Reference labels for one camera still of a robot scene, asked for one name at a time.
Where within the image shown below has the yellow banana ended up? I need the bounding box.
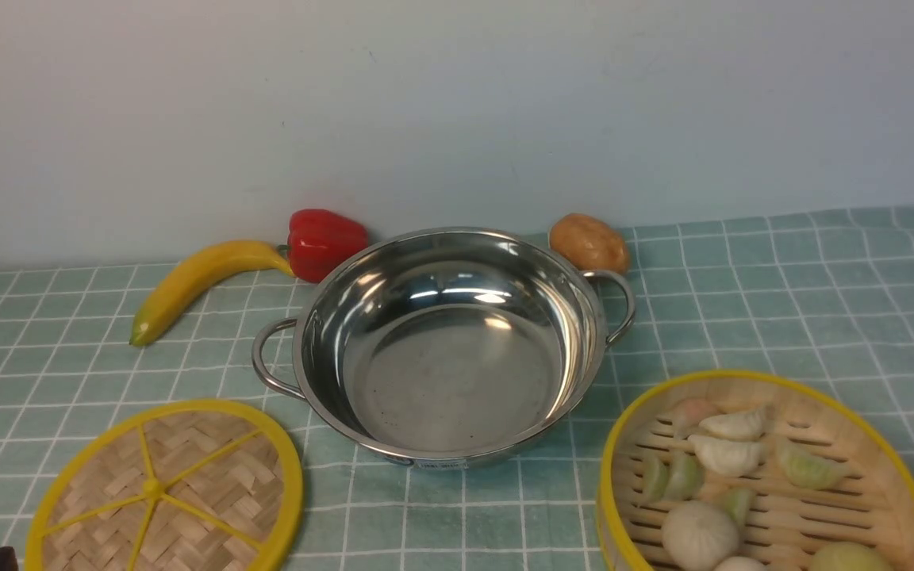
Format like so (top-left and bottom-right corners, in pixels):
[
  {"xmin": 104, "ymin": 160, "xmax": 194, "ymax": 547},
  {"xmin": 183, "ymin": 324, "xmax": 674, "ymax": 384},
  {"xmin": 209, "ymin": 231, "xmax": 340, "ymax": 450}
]
[{"xmin": 129, "ymin": 241, "xmax": 294, "ymax": 347}]

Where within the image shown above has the woven bamboo steamer lid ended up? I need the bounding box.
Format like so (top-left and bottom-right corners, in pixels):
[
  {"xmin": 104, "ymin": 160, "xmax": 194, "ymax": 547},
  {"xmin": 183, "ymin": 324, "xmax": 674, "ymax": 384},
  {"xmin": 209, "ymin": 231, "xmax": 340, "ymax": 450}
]
[{"xmin": 25, "ymin": 399, "xmax": 307, "ymax": 570}]

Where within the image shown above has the white dumpling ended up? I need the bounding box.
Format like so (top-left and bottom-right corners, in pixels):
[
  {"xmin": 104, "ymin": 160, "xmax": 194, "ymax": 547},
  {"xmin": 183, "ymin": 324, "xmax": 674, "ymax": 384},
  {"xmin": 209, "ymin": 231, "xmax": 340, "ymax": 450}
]
[
  {"xmin": 697, "ymin": 404, "xmax": 773, "ymax": 442},
  {"xmin": 686, "ymin": 434, "xmax": 766, "ymax": 477}
]

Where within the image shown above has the red bell pepper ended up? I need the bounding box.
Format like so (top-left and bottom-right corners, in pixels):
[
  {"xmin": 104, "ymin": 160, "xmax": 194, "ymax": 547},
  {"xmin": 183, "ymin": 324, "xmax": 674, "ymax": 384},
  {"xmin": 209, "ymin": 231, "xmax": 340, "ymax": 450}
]
[{"xmin": 279, "ymin": 209, "xmax": 370, "ymax": 283}]

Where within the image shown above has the pale green round bun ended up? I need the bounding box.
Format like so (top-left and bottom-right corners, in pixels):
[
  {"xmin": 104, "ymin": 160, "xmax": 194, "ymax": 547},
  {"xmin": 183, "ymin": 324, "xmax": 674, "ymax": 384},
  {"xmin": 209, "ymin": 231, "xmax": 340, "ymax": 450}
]
[{"xmin": 808, "ymin": 542, "xmax": 893, "ymax": 571}]

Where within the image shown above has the stainless steel pot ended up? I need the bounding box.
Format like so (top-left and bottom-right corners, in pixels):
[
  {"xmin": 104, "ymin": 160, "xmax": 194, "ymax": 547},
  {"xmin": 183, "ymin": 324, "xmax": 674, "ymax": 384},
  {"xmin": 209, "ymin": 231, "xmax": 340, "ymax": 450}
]
[{"xmin": 252, "ymin": 227, "xmax": 637, "ymax": 470}]

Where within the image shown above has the pink dumpling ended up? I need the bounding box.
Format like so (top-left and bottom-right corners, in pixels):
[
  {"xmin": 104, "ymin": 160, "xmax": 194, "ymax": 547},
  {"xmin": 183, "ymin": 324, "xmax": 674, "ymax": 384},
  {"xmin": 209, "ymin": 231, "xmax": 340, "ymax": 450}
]
[{"xmin": 668, "ymin": 397, "xmax": 721, "ymax": 439}]

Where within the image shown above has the yellow rimmed bamboo steamer basket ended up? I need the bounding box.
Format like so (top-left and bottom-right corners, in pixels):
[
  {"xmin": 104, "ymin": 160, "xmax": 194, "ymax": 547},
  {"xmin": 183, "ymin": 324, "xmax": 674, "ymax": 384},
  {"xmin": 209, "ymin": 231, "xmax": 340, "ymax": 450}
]
[{"xmin": 596, "ymin": 370, "xmax": 914, "ymax": 570}]

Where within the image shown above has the white dumpling upper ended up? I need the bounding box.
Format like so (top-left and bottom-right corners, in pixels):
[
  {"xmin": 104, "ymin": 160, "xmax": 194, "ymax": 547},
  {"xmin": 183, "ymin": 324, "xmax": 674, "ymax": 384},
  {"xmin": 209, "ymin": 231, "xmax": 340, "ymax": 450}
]
[{"xmin": 697, "ymin": 404, "xmax": 773, "ymax": 442}]

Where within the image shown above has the brown potato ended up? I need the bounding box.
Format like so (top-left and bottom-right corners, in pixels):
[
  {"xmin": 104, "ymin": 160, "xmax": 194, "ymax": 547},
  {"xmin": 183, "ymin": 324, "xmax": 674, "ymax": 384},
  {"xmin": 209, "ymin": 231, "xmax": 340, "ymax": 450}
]
[{"xmin": 548, "ymin": 213, "xmax": 631, "ymax": 275}]

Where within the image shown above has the white dumpling lower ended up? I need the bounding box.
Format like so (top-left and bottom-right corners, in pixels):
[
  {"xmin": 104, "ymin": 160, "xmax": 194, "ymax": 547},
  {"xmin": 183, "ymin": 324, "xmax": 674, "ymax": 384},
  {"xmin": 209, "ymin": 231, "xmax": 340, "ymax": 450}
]
[{"xmin": 686, "ymin": 434, "xmax": 766, "ymax": 477}]

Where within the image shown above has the white round bun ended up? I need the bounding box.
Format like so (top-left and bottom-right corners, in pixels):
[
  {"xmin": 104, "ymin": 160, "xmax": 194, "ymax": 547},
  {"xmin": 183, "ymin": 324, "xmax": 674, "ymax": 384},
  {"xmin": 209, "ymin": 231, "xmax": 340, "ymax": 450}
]
[
  {"xmin": 713, "ymin": 555, "xmax": 768, "ymax": 571},
  {"xmin": 661, "ymin": 501, "xmax": 741, "ymax": 570}
]

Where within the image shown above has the green checkered tablecloth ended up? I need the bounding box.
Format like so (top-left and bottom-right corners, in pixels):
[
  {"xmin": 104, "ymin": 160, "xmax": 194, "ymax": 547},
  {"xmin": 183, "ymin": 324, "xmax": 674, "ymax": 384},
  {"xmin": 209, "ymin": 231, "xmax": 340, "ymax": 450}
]
[{"xmin": 0, "ymin": 209, "xmax": 914, "ymax": 570}]

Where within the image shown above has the green dumpling far left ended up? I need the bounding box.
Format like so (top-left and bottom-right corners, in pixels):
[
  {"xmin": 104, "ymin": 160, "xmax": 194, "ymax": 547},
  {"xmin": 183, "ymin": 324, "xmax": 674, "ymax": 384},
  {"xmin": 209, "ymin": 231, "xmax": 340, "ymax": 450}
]
[{"xmin": 638, "ymin": 449, "xmax": 670, "ymax": 505}]

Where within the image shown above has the white round bun front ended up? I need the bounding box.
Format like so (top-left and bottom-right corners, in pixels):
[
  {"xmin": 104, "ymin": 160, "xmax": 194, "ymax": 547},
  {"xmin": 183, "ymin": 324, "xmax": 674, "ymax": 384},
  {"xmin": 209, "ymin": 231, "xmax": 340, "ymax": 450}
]
[{"xmin": 713, "ymin": 555, "xmax": 768, "ymax": 571}]

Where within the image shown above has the green dumpling right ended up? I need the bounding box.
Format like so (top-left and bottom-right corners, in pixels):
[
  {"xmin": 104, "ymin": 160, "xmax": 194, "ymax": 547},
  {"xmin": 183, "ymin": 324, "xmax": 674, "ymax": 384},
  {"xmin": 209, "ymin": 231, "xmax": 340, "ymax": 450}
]
[{"xmin": 774, "ymin": 439, "xmax": 851, "ymax": 490}]

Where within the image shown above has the small green dumpling centre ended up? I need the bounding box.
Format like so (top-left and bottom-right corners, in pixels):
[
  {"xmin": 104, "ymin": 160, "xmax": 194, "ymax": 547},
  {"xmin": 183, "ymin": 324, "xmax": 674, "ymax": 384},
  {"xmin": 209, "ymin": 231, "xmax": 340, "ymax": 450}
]
[{"xmin": 715, "ymin": 487, "xmax": 757, "ymax": 531}]

